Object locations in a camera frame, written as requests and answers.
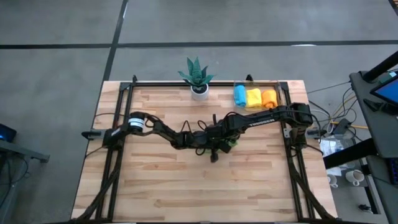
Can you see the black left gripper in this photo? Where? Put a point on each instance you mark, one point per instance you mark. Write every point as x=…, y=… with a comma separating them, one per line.
x=200, y=140

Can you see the orange microfiber towel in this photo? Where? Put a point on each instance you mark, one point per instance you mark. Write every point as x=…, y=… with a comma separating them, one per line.
x=269, y=98

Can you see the tablet with blue screen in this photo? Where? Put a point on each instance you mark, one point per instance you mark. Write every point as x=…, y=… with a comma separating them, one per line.
x=388, y=91

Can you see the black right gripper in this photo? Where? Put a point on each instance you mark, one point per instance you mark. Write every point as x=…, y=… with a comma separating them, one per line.
x=225, y=130

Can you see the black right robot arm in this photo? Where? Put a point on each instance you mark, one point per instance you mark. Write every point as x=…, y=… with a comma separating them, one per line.
x=267, y=118

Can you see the black keyboard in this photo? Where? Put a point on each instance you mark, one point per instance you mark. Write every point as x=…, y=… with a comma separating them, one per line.
x=394, y=171

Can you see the dark grey desk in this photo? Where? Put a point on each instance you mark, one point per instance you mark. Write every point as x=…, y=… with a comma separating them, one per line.
x=382, y=130

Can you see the grey desk leg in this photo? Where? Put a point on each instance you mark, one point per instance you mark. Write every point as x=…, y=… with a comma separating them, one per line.
x=28, y=152

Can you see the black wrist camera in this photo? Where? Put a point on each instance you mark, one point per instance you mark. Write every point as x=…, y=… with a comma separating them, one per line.
x=224, y=147
x=214, y=156

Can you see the black stand beam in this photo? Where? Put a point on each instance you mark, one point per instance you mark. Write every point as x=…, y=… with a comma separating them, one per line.
x=348, y=154

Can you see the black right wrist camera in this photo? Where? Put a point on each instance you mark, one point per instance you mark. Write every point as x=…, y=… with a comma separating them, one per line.
x=224, y=147

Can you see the small black floor object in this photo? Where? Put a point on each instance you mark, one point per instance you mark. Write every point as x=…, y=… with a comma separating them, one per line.
x=363, y=208

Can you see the blue microfiber towel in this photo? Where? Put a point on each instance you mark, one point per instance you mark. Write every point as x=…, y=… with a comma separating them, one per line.
x=240, y=96

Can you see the green microfiber towel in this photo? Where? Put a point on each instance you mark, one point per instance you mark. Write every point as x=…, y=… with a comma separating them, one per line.
x=234, y=143

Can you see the black device with blue light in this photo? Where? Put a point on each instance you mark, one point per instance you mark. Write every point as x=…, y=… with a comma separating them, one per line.
x=7, y=133

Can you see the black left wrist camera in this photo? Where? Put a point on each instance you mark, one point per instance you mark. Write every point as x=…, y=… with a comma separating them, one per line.
x=214, y=156

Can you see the yellow microfiber towel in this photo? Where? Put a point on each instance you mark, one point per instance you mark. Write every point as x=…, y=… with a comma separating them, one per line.
x=253, y=98

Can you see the white crumpled papers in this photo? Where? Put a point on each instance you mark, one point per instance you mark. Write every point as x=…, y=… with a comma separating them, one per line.
x=331, y=147

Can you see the white ceramic mug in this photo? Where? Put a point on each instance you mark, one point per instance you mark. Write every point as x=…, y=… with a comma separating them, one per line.
x=354, y=176
x=332, y=180

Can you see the clear plastic basket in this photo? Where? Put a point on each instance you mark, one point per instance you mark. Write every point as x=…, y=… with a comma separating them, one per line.
x=258, y=109

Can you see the grey power adapter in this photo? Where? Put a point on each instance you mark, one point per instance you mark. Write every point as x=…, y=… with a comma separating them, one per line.
x=342, y=126

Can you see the black slanted pole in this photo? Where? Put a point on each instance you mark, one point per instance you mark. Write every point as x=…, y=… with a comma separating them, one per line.
x=382, y=65

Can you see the potted plant in white pot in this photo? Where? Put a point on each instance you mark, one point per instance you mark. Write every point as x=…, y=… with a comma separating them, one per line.
x=196, y=73

